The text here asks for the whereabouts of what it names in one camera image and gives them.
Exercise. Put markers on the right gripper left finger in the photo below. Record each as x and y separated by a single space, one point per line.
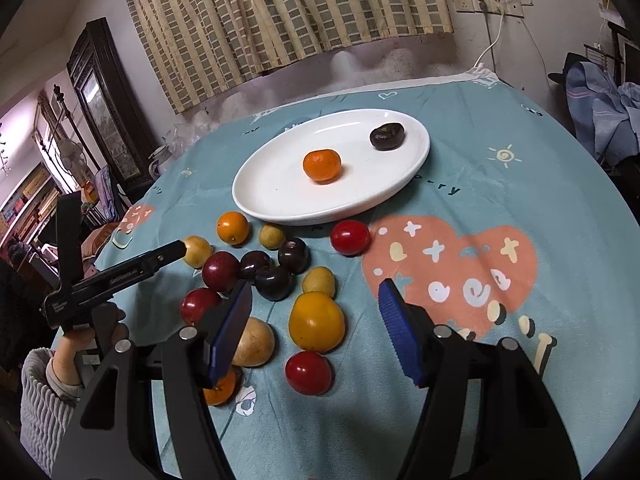
112 433

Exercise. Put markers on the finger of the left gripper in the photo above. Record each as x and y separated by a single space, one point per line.
104 285

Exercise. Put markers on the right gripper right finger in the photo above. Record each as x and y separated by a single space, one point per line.
519 432

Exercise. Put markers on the dark red plum front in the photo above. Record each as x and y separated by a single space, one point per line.
196 303

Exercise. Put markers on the dark red plum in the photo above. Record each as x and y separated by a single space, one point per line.
196 303
221 272

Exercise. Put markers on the pale yellow small fruit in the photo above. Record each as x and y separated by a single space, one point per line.
198 250

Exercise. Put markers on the dark red plum back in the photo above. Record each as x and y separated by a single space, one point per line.
221 272

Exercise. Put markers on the large orange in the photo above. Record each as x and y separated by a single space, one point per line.
222 392

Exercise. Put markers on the small orange kumquat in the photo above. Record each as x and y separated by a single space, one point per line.
233 228

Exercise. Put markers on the black plum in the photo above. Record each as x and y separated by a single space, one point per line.
273 283
294 255
251 262

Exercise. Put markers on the beige potato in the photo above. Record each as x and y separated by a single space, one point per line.
256 345

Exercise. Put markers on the black plum front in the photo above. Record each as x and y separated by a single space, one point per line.
273 283

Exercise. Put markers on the small yellow-green fruit back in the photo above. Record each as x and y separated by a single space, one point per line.
271 237

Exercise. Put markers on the red cherry tomato front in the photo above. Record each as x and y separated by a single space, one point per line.
309 373

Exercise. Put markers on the red cherry tomato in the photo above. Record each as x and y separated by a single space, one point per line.
350 237
309 373

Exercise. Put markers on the yellow orange persimmon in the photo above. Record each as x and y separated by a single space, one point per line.
316 323

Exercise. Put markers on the red cherry tomato back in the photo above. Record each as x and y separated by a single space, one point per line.
350 237

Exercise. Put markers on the small mandarin orange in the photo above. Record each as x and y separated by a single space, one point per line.
322 166

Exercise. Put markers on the dark purple mangosteen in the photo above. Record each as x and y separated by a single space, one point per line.
388 136

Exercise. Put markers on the grey knit sleeve forearm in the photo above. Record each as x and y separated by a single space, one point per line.
47 406

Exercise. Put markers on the person left hand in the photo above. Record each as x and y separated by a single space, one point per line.
63 363

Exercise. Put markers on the white kettle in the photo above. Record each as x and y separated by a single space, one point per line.
160 159

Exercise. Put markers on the teal patterned tablecloth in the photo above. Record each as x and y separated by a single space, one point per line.
509 229

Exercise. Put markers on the white oval plate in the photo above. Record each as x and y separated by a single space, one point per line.
271 184

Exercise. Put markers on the dark framed picture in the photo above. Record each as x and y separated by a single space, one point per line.
112 111

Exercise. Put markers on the striped checkered curtain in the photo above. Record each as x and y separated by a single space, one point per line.
201 48

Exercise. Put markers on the blue clothes pile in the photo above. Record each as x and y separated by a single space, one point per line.
605 116

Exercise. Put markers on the wall power strip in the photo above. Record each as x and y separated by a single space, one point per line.
512 8

